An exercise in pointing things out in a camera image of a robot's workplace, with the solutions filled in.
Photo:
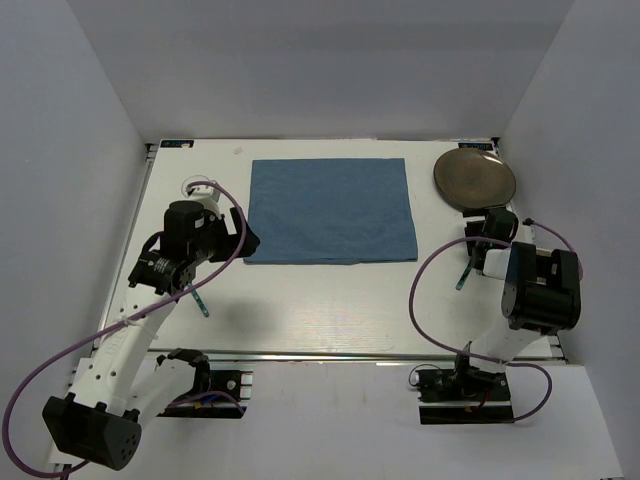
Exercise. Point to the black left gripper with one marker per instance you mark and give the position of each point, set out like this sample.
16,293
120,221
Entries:
230,241

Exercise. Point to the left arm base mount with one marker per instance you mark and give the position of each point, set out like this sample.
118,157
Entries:
218,392

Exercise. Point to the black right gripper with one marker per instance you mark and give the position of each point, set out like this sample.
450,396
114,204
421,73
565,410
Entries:
473,226

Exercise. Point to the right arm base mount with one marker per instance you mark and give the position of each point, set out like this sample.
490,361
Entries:
444,400

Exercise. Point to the blue cloth napkin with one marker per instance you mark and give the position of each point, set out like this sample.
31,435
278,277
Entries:
335,211

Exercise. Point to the knife with green handle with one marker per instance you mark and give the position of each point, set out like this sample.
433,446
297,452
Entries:
464,276

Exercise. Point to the clear drinking glass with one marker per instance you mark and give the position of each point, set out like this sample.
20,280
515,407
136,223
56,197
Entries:
195,183

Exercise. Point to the fork with green handle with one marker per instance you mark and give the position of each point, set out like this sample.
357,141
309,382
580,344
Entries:
200,303

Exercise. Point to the dark round plate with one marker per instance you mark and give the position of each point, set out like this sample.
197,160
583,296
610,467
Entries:
471,179

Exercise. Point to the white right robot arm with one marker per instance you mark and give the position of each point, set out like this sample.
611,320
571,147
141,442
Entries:
541,294

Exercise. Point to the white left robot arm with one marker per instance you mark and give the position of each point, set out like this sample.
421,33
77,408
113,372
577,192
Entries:
102,417

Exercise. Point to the blue label sticker left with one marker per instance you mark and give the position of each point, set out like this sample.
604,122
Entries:
176,143

